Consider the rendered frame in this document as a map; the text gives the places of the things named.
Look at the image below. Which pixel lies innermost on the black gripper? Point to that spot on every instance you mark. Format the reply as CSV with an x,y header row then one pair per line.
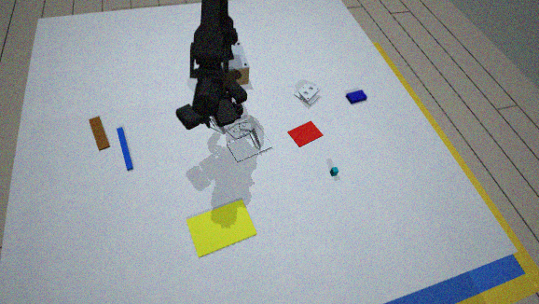
x,y
191,120

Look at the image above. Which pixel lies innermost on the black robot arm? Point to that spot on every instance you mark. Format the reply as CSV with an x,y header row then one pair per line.
x,y
211,47

